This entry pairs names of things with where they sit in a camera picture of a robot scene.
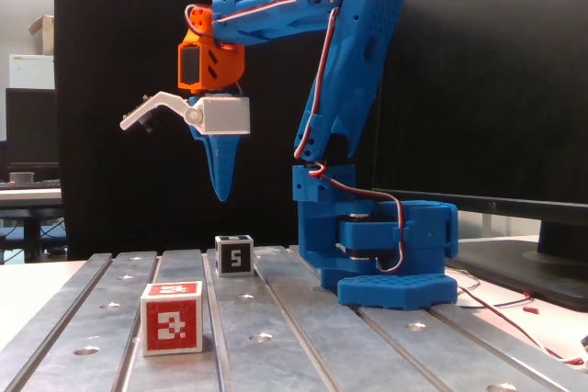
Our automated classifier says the black cube with number five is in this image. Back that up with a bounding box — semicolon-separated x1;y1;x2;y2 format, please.
214;234;255;277

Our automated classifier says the slotted aluminium base plate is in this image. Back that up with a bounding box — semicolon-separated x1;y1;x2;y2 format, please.
0;244;588;392

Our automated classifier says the black background monitor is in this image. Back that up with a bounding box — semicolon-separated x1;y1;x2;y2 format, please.
5;87;60;169

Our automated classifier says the red cube with white marker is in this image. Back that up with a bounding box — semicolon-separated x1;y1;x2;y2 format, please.
140;280;204;357

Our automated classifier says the white background desk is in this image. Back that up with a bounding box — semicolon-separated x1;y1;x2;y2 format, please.
0;185;63;210

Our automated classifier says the black Dell monitor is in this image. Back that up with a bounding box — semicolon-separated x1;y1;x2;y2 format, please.
370;0;588;313

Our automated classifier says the white cabinet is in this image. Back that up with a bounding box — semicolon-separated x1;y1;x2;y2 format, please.
8;53;55;89

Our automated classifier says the brown cardboard box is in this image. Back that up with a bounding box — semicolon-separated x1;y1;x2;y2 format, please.
28;14;55;56

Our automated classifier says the blue robot arm with base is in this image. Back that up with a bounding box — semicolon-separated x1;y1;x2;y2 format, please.
211;0;459;311

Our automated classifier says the red white cable on table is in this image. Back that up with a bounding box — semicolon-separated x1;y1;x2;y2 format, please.
452;272;588;365

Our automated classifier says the white camera mount with board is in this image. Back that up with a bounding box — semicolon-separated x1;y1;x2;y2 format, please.
119;91;252;136

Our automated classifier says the orange gripper with servo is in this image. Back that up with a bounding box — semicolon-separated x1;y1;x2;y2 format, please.
177;5;246;203

